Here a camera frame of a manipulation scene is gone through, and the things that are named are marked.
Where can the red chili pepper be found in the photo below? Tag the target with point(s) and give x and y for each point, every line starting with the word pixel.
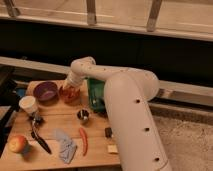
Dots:
pixel 83 135

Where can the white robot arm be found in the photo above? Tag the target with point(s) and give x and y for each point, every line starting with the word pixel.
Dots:
pixel 127 92

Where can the cream handled brush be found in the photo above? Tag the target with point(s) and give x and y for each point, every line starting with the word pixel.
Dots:
pixel 112 149

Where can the wooden cutting board table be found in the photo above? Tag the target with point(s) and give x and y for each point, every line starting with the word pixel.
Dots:
pixel 58 115

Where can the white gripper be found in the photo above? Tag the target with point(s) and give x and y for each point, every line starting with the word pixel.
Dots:
pixel 72 80

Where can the red bowl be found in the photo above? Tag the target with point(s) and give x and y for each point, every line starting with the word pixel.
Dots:
pixel 64 92

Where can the grey crumpled cloth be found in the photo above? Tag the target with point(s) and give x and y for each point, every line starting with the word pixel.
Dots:
pixel 67 145

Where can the black rectangular block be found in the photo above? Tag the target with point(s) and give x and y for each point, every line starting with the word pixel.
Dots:
pixel 108 132

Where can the red yellow apple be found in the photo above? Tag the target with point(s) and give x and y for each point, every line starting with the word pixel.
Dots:
pixel 17 144

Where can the white paper cup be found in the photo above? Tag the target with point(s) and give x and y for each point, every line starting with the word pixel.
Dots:
pixel 29 105

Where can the purple bowl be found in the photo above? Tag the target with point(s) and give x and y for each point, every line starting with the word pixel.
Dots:
pixel 45 91

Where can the black handled utensil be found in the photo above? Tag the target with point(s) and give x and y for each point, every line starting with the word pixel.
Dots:
pixel 35 135

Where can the small metal cup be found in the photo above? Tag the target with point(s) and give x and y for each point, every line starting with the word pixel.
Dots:
pixel 83 116

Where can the green plastic tray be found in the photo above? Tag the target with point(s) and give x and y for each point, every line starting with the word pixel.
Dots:
pixel 95 93

